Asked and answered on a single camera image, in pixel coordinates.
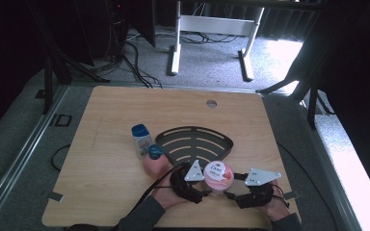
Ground person's left hand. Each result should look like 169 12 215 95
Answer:
150 184 191 211

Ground white desk frame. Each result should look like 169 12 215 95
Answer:
167 0 266 83

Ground black square floor frame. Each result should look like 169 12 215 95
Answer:
55 114 73 128

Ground thin right gripper cable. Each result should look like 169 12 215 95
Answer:
271 182 291 208

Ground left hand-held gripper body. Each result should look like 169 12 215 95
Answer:
169 159 207 205

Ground black floor cable bundle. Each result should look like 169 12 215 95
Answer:
121 41 163 90

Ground dark computer tower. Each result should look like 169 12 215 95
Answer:
107 0 130 59

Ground pink jar with white lid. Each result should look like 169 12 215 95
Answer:
202 160 235 196

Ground long black floor cable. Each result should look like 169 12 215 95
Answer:
276 142 339 231

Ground black tripod stand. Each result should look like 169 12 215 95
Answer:
25 0 110 115

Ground black cable loop on floor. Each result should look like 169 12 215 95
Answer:
50 143 71 171

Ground dark slotted corner shelf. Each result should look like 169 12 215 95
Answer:
154 125 234 169

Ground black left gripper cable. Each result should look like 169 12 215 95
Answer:
110 162 189 231

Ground person's right hand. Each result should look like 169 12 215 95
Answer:
258 179 292 222

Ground white bottle with blue cap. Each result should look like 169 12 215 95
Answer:
130 123 153 161

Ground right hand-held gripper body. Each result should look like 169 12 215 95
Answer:
235 167 283 210

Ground black cables under desk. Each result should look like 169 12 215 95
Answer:
179 30 240 45

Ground black metal stand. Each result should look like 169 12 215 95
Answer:
256 64 335 129

